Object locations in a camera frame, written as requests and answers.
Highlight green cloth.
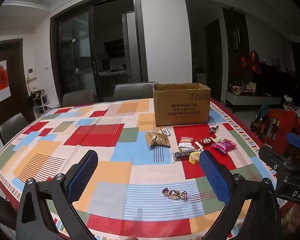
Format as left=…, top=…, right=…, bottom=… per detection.
left=259, top=102, right=272, bottom=117

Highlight gold candy purple wrapper ends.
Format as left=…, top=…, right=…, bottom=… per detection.
left=162, top=187, right=189, bottom=201

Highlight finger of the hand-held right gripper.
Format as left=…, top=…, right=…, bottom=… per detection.
left=286, top=132, right=300, bottom=155
left=258, top=145, right=295, bottom=172

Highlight dark interior door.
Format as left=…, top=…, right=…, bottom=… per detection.
left=205, top=20, right=223, bottom=100

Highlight dark wooden door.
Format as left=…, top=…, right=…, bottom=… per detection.
left=0, top=39, right=32, bottom=143

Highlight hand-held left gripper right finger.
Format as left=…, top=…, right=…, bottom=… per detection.
left=199, top=151, right=282, bottom=240

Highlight red balloons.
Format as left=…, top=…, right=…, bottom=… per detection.
left=240, top=50, right=262, bottom=74

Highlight brown cardboard box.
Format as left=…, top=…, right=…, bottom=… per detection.
left=153, top=83, right=211, bottom=127

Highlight white low sideboard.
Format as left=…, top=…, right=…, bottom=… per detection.
left=225, top=90, right=289, bottom=106

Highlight grey dining chair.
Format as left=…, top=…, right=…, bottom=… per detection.
left=0, top=113, right=29, bottom=145
left=62, top=89, right=95, bottom=107
left=113, top=82, right=158, bottom=101

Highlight tall dark cabinet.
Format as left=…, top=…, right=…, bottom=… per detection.
left=222, top=7, right=250, bottom=98

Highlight white shelf rack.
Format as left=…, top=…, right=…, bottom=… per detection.
left=30, top=90, right=52, bottom=118

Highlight gold foil snack packet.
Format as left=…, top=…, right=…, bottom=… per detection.
left=144, top=131, right=171, bottom=149

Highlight dark sliding glass door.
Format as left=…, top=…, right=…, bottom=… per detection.
left=50, top=0, right=148, bottom=103

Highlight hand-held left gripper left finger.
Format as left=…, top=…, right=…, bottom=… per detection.
left=16, top=150, right=98, bottom=240

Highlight yellow snack packet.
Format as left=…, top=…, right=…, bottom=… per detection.
left=188, top=149, right=203, bottom=165

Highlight red white wall poster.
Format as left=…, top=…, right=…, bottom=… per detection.
left=0, top=60, right=11, bottom=103

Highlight pink snack packet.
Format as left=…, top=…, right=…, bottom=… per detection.
left=210, top=139, right=237, bottom=154

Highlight red gift box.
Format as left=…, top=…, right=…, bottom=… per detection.
left=250, top=109, right=300, bottom=160

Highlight colourful patchwork tablecloth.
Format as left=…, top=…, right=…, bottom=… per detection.
left=0, top=97, right=278, bottom=240

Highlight dark brown snack bar packet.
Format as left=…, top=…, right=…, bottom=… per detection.
left=170, top=150, right=192, bottom=163

